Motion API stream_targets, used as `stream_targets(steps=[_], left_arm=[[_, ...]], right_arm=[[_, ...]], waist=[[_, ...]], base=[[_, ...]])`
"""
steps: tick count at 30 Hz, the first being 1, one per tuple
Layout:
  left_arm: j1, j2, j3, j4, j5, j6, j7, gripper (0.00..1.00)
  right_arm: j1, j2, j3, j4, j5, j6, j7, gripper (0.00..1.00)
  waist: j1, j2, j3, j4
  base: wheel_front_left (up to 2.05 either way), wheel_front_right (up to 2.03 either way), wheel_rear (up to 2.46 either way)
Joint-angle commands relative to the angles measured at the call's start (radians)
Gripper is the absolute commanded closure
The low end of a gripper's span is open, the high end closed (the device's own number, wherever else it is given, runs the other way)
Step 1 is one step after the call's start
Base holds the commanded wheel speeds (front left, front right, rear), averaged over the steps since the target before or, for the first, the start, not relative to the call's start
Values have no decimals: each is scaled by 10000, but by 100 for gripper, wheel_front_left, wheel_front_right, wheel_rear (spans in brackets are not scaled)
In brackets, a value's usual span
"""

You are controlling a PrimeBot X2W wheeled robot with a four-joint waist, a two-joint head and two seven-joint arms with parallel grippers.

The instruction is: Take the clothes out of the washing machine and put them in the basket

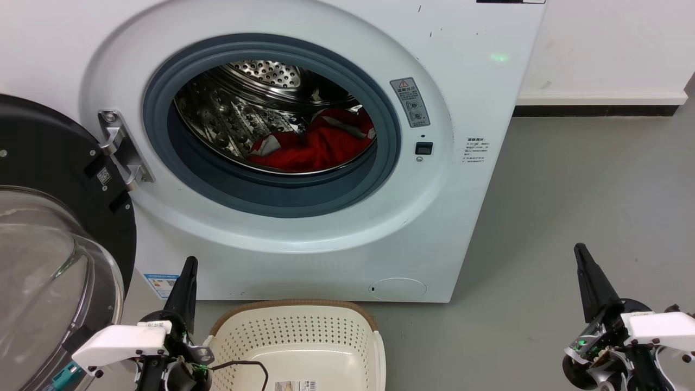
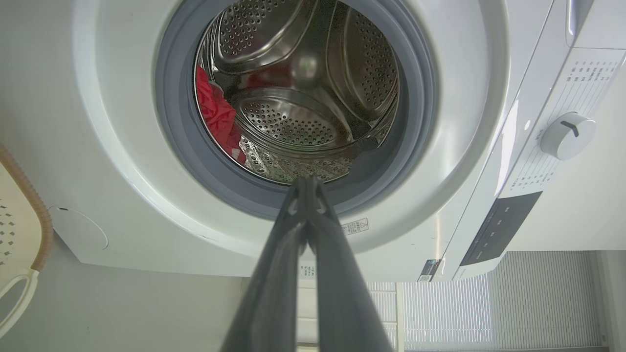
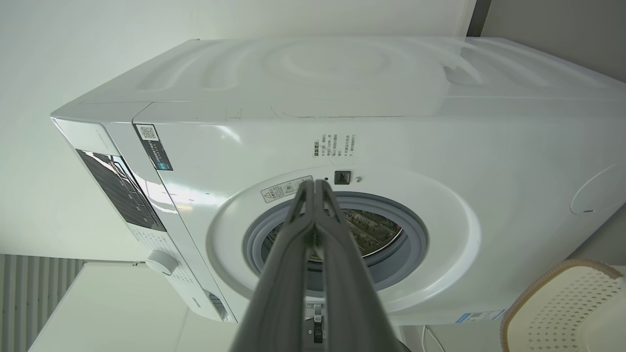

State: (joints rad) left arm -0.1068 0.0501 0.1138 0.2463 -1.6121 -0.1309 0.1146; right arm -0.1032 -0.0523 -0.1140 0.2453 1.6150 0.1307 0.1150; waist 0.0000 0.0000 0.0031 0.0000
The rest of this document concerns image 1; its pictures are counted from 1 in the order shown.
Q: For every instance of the grey rubber door gasket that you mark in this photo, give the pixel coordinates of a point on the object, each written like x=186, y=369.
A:
x=271, y=198

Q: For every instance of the black baseboard strip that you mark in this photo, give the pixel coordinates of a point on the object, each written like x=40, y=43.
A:
x=597, y=111

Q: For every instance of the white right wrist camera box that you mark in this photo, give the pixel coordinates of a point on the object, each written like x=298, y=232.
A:
x=665, y=328

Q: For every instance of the cream perforated laundry basket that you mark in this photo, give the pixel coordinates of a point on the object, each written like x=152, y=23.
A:
x=304, y=339

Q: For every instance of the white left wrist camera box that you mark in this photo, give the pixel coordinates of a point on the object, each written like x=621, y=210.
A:
x=119, y=343

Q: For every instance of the white front-load washing machine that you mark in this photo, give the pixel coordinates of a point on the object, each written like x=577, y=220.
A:
x=478, y=217

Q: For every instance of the white text label sticker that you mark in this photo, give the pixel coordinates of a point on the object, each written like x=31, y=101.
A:
x=475, y=150

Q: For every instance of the grey warning sticker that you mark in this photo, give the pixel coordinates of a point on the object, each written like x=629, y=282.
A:
x=410, y=102

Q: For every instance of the QR code sticker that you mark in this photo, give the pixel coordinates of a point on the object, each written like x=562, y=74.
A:
x=103, y=176

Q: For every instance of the black washer door with glass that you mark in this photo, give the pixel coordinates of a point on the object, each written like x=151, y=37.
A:
x=49, y=146

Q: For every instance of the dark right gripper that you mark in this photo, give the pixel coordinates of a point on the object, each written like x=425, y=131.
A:
x=613, y=358

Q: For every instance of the red and white garment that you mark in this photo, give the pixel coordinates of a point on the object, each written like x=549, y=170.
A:
x=320, y=149

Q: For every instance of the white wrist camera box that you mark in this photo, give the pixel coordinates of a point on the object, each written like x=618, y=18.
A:
x=119, y=343
x=665, y=328

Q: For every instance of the black door lock socket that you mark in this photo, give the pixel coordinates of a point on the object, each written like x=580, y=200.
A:
x=424, y=148

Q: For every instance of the blue energy label sticker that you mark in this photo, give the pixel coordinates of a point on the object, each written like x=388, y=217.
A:
x=162, y=285

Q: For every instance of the round white filter cover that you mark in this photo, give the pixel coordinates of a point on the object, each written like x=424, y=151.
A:
x=398, y=288

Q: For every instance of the stainless steel washing machine drum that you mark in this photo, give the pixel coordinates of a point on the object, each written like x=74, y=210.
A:
x=228, y=119

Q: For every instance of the white printed barcode label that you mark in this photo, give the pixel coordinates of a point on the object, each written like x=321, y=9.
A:
x=296, y=386

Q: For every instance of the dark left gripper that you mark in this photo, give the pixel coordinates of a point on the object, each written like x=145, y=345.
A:
x=179, y=369

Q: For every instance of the silver metal door hinge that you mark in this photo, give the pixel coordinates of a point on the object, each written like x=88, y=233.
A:
x=122, y=152

